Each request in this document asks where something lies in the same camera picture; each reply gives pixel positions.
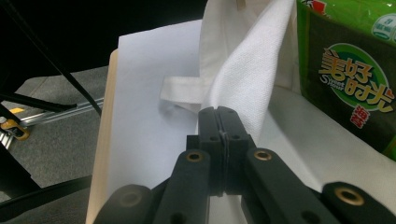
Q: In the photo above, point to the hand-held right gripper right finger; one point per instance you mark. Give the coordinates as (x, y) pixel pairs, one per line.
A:
(233, 140)

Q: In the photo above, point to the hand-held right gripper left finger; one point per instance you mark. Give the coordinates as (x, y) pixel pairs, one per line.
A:
(211, 137)

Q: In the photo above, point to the white canvas tote bag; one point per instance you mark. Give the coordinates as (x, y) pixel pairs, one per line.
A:
(249, 71)

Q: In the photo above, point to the green snack packet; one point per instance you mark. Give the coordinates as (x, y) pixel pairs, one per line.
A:
(342, 62)

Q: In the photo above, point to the white table cover sheet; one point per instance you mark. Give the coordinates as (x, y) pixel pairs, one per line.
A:
(140, 109)

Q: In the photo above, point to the black metal bar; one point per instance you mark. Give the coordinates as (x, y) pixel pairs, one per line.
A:
(46, 194)

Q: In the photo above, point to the black metal stand leg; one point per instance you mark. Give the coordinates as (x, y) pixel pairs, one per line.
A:
(46, 53)

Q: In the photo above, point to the yellow and black clamp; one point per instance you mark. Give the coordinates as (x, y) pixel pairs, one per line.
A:
(15, 129)

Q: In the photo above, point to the aluminium rail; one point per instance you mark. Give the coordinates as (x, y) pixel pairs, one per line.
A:
(62, 113)

